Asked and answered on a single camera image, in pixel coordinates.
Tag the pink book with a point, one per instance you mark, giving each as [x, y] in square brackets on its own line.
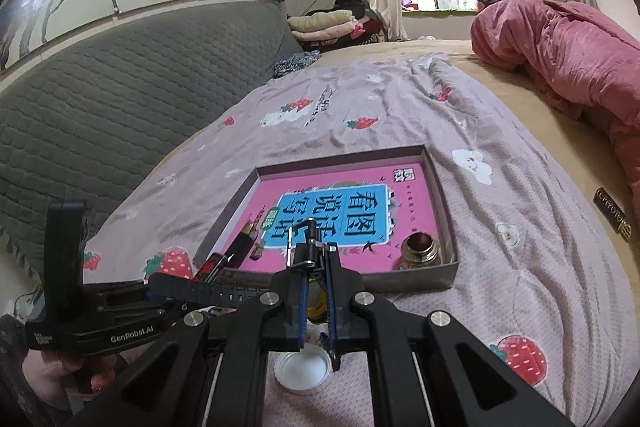
[400, 202]

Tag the brown pink cloth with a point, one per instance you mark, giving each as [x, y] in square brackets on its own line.
[490, 0]

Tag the strawberry printed blanket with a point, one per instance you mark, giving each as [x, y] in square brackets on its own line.
[350, 107]

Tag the person's left forearm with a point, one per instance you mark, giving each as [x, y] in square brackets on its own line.
[15, 347]

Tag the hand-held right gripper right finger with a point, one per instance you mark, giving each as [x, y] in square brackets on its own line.
[331, 317]

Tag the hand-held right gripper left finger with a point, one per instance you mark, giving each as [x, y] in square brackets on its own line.
[301, 317]

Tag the white plastic lid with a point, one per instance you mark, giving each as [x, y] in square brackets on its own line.
[302, 374]

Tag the grey quilted headboard cover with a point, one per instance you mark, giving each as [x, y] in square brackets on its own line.
[100, 107]

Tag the black gold lipstick case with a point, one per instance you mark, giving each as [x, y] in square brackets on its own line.
[240, 247]

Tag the purple cloth item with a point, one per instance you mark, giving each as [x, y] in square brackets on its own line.
[409, 1]

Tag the black gold mattress label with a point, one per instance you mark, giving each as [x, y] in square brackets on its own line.
[612, 212]

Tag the black white patterned cloth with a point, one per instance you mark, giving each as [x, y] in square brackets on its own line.
[295, 64]

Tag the beige bed sheet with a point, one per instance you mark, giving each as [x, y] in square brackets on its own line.
[550, 147]

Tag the grey cardboard box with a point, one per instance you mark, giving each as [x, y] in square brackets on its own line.
[410, 279]

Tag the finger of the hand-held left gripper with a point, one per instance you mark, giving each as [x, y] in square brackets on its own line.
[130, 311]
[120, 289]

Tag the pile of folded clothes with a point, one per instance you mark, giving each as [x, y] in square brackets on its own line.
[320, 24]

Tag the person's left hand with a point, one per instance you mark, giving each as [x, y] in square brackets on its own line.
[55, 372]

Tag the pink quilt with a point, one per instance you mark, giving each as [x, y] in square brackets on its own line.
[575, 47]

